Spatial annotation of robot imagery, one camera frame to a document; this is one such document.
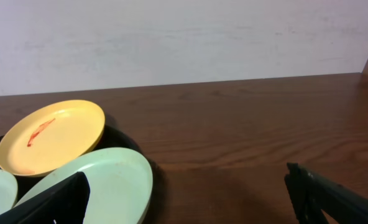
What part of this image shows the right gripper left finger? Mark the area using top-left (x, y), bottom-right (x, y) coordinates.
top-left (0, 172), bottom-right (90, 224)

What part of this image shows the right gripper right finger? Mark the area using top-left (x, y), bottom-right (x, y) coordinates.
top-left (284, 163), bottom-right (368, 224)

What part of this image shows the yellow plate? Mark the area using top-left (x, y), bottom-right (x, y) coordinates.
top-left (0, 100), bottom-right (106, 177)

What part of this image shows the black round tray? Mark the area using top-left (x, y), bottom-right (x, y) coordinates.
top-left (0, 125), bottom-right (168, 224)

